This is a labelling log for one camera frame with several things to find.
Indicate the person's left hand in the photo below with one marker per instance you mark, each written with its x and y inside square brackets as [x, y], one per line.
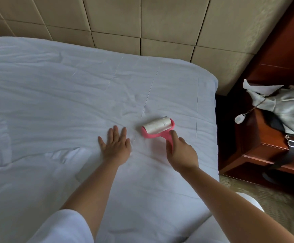
[117, 149]

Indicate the person's right hand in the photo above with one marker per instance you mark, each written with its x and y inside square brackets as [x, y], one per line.
[183, 157]

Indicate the pink lint roller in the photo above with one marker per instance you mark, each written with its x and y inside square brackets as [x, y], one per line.
[157, 124]

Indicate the white bed sheet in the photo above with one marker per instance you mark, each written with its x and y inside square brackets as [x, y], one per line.
[96, 78]

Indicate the white pillow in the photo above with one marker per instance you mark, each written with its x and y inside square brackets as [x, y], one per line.
[25, 200]

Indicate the person's left forearm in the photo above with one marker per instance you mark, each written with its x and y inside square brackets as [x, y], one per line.
[91, 194]

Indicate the person's right forearm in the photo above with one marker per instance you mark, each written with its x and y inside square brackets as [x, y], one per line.
[238, 210]

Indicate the person's white shirt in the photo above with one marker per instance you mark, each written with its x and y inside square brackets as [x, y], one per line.
[63, 227]

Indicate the white oval tag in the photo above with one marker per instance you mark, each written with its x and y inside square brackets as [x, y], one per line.
[239, 118]

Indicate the dark wooden nightstand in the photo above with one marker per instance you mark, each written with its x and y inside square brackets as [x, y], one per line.
[260, 144]

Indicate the beige padded headboard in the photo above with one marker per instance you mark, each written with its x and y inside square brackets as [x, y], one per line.
[162, 17]

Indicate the dark wooden wall panel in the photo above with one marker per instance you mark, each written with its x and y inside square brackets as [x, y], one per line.
[288, 43]

